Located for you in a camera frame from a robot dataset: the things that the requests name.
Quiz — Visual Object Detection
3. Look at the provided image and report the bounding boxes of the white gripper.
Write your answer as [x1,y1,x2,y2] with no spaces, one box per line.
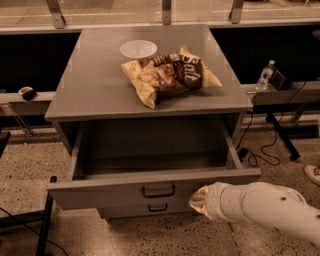
[189,182,231,222]

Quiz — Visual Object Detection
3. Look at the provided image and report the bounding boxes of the grey top drawer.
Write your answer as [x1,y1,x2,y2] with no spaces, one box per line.
[48,120,261,209]

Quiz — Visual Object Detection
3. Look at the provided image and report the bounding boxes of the grey drawer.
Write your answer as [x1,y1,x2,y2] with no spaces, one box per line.
[97,200,192,220]
[48,120,261,209]

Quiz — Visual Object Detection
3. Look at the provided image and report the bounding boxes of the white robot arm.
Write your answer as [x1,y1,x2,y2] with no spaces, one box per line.
[189,182,320,248]

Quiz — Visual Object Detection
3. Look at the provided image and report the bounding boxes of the grey lower drawer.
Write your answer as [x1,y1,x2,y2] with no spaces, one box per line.
[97,200,192,220]

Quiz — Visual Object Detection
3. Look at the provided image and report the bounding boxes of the grey drawer cabinet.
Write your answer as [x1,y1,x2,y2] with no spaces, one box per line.
[44,23,254,219]

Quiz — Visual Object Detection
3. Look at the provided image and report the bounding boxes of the white red sneaker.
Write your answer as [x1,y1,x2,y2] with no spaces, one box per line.
[304,165,320,186]

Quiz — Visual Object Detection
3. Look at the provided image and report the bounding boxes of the brown salt chip bag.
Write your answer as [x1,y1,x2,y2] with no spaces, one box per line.
[121,45,222,109]

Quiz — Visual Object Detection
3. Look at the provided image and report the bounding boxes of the clear water bottle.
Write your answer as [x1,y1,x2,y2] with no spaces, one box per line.
[256,60,275,90]

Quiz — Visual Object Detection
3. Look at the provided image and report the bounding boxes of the small black box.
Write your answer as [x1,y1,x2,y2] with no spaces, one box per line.
[271,70,292,90]

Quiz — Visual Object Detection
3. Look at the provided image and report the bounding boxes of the clear plastic bowl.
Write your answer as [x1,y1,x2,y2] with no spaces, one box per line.
[120,40,157,59]

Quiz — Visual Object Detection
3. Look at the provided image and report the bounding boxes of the black tape measure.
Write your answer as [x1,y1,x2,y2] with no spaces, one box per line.
[18,86,37,100]

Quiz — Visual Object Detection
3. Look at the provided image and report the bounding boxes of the black top drawer handle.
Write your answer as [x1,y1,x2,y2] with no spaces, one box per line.
[141,185,176,199]

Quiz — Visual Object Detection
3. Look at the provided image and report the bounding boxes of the black drawer handle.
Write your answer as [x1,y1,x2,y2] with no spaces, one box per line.
[141,185,176,199]
[148,204,168,212]

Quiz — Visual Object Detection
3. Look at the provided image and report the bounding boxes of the black lower drawer handle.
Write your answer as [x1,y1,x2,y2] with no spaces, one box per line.
[148,204,168,212]

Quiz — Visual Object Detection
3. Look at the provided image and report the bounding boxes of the black floor cable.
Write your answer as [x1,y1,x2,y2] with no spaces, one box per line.
[234,79,307,168]

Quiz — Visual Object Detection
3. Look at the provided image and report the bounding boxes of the black chair frame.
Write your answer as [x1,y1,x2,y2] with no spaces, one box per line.
[0,136,52,256]

